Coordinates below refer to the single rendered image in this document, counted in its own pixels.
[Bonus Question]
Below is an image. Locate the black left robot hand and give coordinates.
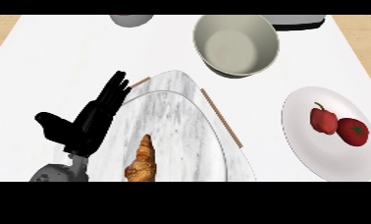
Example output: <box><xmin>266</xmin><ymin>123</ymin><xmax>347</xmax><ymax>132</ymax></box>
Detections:
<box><xmin>33</xmin><ymin>70</ymin><xmax>133</xmax><ymax>159</ymax></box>

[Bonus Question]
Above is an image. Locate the white marble plate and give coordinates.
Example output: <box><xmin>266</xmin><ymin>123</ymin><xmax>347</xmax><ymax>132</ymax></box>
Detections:
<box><xmin>86</xmin><ymin>89</ymin><xmax>229</xmax><ymax>183</ymax></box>

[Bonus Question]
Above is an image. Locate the pale grey bowl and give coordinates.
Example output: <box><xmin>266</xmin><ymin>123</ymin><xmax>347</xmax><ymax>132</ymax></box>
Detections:
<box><xmin>191</xmin><ymin>15</ymin><xmax>281</xmax><ymax>80</ymax></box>

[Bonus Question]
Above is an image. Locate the red tomato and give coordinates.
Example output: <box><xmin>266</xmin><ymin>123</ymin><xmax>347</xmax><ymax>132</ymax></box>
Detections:
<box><xmin>334</xmin><ymin>117</ymin><xmax>371</xmax><ymax>147</ymax></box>

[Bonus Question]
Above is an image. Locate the golden croissant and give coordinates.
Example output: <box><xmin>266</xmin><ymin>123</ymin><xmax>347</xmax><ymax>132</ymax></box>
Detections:
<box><xmin>123</xmin><ymin>133</ymin><xmax>157</xmax><ymax>183</ymax></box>

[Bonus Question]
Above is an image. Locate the white marble cutting board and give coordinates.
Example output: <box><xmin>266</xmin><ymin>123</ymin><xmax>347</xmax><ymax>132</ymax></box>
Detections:
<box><xmin>123</xmin><ymin>69</ymin><xmax>257</xmax><ymax>183</ymax></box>

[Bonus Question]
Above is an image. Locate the grey cup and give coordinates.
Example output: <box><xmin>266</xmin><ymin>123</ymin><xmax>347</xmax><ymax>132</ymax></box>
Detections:
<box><xmin>108</xmin><ymin>15</ymin><xmax>154</xmax><ymax>28</ymax></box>

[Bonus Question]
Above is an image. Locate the red bell pepper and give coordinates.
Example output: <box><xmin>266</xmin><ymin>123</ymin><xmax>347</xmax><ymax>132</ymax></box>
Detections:
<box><xmin>309</xmin><ymin>101</ymin><xmax>338</xmax><ymax>136</ymax></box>

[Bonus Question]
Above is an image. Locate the grey and black appliance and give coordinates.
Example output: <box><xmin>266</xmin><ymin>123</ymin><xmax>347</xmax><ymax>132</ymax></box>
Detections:
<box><xmin>260</xmin><ymin>15</ymin><xmax>326</xmax><ymax>32</ymax></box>

